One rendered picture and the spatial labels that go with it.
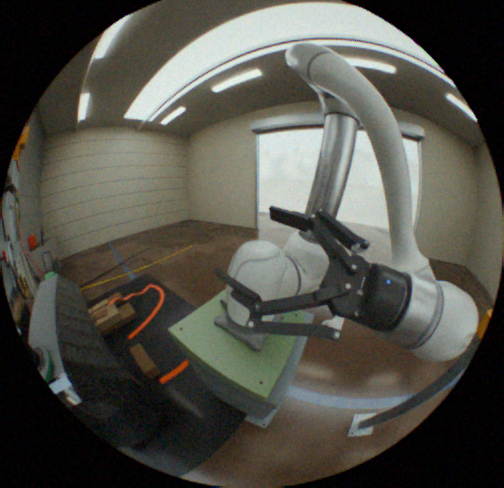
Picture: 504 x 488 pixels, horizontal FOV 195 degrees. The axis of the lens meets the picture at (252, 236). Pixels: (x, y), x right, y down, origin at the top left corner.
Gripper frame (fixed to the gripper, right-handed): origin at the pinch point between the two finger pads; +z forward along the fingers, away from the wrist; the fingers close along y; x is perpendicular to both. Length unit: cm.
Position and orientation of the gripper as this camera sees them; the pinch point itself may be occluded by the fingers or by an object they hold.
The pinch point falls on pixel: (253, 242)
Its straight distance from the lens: 22.0
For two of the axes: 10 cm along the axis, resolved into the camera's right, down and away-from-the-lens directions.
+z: -7.9, -3.4, 5.1
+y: 5.8, -6.9, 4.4
